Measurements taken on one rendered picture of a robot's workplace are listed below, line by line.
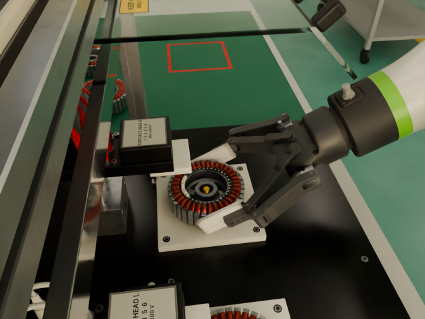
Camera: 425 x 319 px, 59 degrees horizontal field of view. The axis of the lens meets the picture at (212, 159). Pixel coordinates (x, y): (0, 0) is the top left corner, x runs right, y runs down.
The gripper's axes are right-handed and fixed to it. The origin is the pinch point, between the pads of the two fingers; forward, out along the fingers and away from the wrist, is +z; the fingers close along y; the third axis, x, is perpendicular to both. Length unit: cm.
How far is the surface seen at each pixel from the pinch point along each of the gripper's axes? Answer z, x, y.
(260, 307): -2.6, 3.8, 17.5
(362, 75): -67, 128, -164
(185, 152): -1.1, -8.2, 0.0
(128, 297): 2.3, -14.6, 21.9
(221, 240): 0.2, 2.4, 7.5
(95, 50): 21, -8, -54
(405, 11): -122, 137, -219
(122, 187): 10.0, -7.3, -0.7
